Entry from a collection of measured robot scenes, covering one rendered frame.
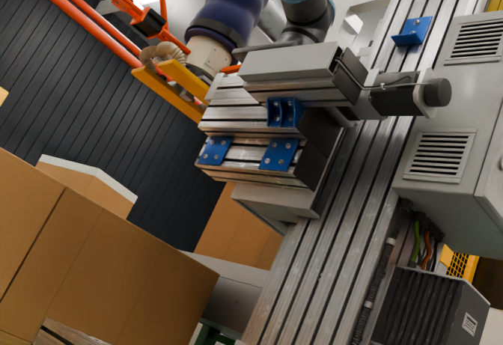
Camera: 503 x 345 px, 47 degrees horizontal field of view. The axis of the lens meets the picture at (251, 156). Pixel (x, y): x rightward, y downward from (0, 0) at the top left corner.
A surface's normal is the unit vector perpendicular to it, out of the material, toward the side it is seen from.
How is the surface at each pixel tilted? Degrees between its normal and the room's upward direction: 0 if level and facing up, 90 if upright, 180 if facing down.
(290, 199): 90
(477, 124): 90
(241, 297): 90
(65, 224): 90
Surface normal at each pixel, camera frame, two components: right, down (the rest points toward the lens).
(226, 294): -0.67, -0.51
